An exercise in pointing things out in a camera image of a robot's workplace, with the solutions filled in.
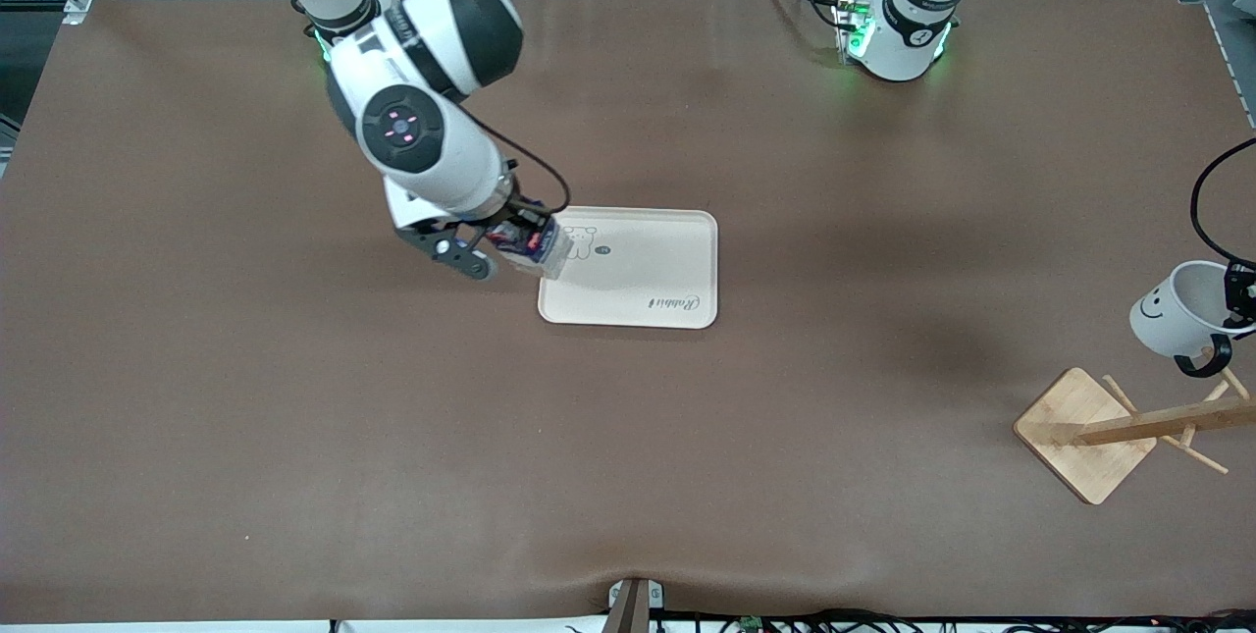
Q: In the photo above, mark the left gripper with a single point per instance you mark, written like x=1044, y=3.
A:
x=1243, y=291

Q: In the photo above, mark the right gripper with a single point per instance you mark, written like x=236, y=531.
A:
x=511, y=224

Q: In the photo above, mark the blue milk carton green cap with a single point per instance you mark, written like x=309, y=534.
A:
x=545, y=255

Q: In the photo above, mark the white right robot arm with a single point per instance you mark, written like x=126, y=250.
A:
x=432, y=152

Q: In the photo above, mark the wooden cup rack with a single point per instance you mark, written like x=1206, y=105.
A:
x=1084, y=437

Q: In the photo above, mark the beige plastic tray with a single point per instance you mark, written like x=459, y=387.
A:
x=638, y=270

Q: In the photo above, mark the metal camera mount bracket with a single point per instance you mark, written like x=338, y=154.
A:
x=633, y=604

